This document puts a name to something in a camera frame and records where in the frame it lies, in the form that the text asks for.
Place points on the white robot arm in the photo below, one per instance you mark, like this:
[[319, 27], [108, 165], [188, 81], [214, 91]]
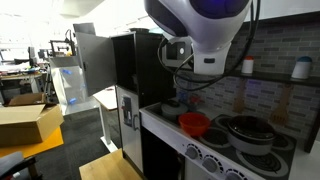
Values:
[[213, 26]]

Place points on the fridge door with water dispenser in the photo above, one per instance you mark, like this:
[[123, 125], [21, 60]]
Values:
[[128, 140]]

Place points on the fridge door with chalkboard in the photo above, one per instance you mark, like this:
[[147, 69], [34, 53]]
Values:
[[96, 63]]

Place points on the toy kitchen body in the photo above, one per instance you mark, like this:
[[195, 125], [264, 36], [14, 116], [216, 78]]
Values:
[[150, 76]]

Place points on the red plastic bowl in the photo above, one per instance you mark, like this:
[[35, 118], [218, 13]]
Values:
[[193, 125]]

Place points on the white office table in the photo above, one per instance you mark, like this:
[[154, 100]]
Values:
[[106, 96]]

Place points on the grey stove knob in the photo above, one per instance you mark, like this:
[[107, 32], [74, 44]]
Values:
[[233, 175], [210, 164], [191, 152]]

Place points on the white shaker red cap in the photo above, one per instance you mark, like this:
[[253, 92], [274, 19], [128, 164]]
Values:
[[247, 66]]

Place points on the wooden platform board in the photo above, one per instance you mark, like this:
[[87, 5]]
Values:
[[106, 166]]

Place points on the black cooking pot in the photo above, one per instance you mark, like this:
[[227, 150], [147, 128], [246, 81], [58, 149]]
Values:
[[250, 140]]

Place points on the orange floor mat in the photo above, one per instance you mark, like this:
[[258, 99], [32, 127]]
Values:
[[43, 145]]

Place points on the brown cardboard box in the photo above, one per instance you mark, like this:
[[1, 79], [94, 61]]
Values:
[[30, 126]]

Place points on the cluttered office desk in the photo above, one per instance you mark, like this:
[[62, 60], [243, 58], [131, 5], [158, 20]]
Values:
[[20, 75]]

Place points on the white shaker blue cap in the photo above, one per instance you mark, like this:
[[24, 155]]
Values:
[[301, 69]]

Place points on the translucent plastic enclosure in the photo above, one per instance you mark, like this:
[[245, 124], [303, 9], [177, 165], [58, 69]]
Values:
[[71, 86]]

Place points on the black metal frame rig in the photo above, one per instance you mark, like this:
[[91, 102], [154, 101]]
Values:
[[63, 42]]

